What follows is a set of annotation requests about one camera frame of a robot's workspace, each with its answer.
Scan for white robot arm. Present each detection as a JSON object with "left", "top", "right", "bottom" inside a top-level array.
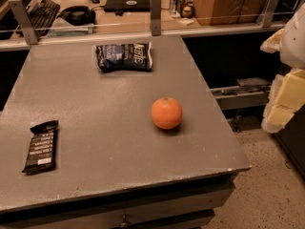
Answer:
[{"left": 260, "top": 3, "right": 305, "bottom": 69}]

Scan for orange fruit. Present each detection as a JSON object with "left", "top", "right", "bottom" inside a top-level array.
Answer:
[{"left": 151, "top": 97, "right": 182, "bottom": 130}]

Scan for dark blue chip bag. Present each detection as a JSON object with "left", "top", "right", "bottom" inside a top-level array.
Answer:
[{"left": 94, "top": 42, "right": 153, "bottom": 73}]

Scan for grey metal shelf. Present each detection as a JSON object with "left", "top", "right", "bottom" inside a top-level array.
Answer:
[{"left": 211, "top": 77, "right": 272, "bottom": 111}]

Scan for small round jar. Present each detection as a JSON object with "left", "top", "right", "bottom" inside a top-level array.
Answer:
[{"left": 181, "top": 6, "right": 193, "bottom": 18}]

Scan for grey table drawer front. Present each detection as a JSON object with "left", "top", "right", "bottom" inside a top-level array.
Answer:
[{"left": 0, "top": 181, "right": 234, "bottom": 229}]

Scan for black laptop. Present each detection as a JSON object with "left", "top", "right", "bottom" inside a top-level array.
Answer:
[{"left": 104, "top": 0, "right": 150, "bottom": 12}]

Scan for black headphones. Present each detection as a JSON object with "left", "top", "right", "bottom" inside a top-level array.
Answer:
[{"left": 59, "top": 6, "right": 96, "bottom": 26}]

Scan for brown cardboard box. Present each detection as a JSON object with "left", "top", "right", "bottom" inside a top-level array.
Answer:
[{"left": 193, "top": 0, "right": 267, "bottom": 26}]

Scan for black snack bar wrapper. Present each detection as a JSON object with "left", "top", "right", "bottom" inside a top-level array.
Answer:
[{"left": 23, "top": 120, "right": 59, "bottom": 175}]

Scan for yellow foam padding block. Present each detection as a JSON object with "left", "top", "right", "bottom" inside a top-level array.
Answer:
[{"left": 261, "top": 69, "right": 305, "bottom": 134}]

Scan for black computer keyboard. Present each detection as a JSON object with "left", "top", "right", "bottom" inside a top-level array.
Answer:
[{"left": 27, "top": 0, "right": 60, "bottom": 36}]

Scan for glass partition panel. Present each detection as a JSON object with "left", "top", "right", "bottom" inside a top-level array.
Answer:
[{"left": 0, "top": 10, "right": 305, "bottom": 40}]

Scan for middle metal bracket post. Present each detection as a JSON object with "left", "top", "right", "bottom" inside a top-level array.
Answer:
[{"left": 150, "top": 0, "right": 161, "bottom": 36}]

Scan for metal bracket post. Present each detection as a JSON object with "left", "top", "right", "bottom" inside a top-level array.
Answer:
[
  {"left": 150, "top": 0, "right": 161, "bottom": 36},
  {"left": 259, "top": 0, "right": 279, "bottom": 28},
  {"left": 9, "top": 0, "right": 39, "bottom": 45}
]

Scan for left metal bracket post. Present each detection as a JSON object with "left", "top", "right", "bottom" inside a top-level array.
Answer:
[{"left": 9, "top": 0, "right": 39, "bottom": 45}]

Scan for right metal bracket post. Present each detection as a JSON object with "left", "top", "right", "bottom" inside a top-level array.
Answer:
[{"left": 259, "top": 0, "right": 279, "bottom": 28}]

